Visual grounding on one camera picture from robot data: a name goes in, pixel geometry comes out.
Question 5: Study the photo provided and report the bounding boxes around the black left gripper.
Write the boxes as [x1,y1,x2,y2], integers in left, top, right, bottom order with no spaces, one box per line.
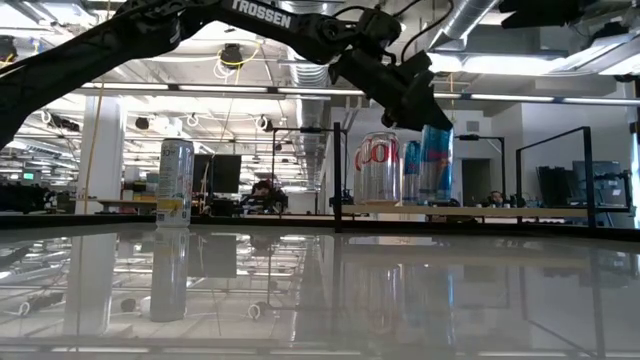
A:
[329,47,454,133]

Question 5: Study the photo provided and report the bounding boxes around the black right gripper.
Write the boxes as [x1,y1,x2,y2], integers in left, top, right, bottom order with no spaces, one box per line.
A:
[498,0,601,29]

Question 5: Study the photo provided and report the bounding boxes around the blue silver Red Bull can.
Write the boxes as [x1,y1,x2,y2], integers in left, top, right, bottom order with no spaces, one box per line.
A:
[402,139,422,205]
[418,124,455,205]

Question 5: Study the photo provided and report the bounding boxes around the tall white beverage can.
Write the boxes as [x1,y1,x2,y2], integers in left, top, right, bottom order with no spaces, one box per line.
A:
[156,138,195,229]

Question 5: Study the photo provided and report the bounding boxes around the bright ceiling light panel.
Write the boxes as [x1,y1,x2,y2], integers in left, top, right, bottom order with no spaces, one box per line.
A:
[428,27,640,77]

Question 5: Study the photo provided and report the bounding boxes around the person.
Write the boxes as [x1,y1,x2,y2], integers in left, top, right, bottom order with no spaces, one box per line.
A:
[247,178,289,211]
[482,189,507,208]

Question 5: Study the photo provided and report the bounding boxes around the background monitor on desk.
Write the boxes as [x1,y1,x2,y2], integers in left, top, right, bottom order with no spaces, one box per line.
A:
[569,159,621,206]

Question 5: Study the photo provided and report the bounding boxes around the long ceiling light bar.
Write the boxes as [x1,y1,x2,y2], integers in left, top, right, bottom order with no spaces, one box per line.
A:
[74,81,640,107]

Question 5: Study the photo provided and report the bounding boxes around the black ceiling device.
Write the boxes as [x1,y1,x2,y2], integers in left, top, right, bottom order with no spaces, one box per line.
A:
[219,43,245,69]

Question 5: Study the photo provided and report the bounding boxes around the dark computer monitors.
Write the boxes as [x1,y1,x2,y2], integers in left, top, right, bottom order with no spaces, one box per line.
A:
[192,153,243,195]

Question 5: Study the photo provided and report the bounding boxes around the white building pillar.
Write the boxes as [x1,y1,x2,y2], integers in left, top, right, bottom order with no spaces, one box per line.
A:
[74,94,129,216]

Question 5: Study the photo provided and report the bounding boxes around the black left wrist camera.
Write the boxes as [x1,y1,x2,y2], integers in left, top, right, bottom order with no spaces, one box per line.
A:
[397,49,435,89]

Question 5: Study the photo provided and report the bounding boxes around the silver ventilation duct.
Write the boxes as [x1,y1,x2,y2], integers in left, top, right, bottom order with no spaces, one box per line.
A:
[279,0,346,166]
[428,0,501,51]

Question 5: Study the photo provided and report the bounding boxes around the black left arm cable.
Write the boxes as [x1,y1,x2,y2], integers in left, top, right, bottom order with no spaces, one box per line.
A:
[399,0,455,64]

